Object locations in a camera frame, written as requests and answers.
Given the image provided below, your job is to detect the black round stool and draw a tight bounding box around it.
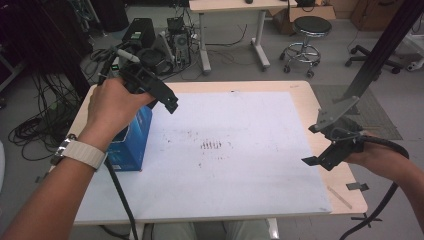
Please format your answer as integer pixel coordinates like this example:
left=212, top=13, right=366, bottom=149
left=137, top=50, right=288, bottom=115
left=279, top=15, right=333, bottom=80

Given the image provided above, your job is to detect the bundle of black floor cables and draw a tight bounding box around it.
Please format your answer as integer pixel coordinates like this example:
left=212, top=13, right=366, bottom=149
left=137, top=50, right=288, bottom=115
left=7, top=71, right=88, bottom=162

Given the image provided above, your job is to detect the person's left hand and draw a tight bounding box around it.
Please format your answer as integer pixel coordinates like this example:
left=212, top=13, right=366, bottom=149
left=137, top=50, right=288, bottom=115
left=77, top=76, right=156, bottom=152

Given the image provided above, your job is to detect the beige desk with white legs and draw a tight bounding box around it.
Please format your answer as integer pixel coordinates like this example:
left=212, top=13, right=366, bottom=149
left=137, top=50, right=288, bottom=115
left=188, top=0, right=298, bottom=75

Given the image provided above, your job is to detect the wristwatch with beige strap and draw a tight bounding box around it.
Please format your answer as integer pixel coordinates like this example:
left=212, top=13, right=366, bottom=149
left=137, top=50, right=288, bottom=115
left=49, top=133, right=108, bottom=172

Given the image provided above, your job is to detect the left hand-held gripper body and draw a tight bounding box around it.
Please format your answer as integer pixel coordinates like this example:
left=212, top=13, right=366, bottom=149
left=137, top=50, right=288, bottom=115
left=109, top=31, right=176, bottom=96

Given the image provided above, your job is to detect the black curtain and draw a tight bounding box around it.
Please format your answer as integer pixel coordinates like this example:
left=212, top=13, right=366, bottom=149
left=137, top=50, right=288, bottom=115
left=0, top=0, right=94, bottom=99

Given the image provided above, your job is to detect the grey tape piece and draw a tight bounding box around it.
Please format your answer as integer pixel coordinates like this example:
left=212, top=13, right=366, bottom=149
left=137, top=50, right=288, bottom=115
left=345, top=181, right=370, bottom=192

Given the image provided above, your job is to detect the person's right hand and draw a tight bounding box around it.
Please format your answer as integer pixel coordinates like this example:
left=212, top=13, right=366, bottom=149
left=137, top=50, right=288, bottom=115
left=344, top=130, right=403, bottom=175

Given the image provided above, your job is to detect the black metal post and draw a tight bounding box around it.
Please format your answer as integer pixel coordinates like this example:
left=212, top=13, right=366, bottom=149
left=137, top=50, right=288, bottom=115
left=332, top=0, right=424, bottom=116

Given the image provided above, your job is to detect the small white power unit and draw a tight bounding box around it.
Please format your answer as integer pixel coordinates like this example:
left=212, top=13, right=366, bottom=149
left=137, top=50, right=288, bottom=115
left=109, top=62, right=121, bottom=79

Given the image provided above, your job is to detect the grey floor mat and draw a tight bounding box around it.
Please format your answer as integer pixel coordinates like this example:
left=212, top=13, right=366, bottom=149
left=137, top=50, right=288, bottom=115
left=311, top=83, right=404, bottom=141

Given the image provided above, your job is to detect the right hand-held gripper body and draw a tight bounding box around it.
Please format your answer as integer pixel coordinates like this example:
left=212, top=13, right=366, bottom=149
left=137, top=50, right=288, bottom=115
left=308, top=95, right=367, bottom=168

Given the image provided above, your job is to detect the open grey computer tower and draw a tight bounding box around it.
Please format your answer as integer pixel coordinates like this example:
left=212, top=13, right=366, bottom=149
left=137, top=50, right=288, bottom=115
left=166, top=16, right=193, bottom=67

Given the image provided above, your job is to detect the large black computer tower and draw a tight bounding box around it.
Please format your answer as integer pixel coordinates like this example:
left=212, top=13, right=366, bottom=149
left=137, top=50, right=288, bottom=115
left=121, top=17, right=157, bottom=51

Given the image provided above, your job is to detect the thin beige strip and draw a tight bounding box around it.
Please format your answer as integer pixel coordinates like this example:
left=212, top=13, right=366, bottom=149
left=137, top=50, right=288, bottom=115
left=326, top=185, right=353, bottom=211

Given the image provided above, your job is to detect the white table mat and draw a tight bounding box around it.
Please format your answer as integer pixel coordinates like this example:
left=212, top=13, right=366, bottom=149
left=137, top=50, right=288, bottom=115
left=74, top=91, right=333, bottom=224

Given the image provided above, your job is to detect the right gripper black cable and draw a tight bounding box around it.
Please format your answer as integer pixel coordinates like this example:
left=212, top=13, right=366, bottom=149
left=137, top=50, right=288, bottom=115
left=339, top=134, right=411, bottom=240

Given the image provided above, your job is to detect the large brown cardboard box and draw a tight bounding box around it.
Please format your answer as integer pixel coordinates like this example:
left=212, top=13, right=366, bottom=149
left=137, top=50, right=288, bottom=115
left=349, top=0, right=407, bottom=33

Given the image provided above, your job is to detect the black office chair base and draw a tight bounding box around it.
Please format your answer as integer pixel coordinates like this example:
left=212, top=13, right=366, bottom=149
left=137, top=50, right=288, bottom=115
left=344, top=44, right=405, bottom=75

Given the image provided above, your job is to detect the blue cardboard box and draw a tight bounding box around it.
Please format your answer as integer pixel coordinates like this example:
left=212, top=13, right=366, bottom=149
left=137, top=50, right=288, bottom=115
left=105, top=105, right=154, bottom=173

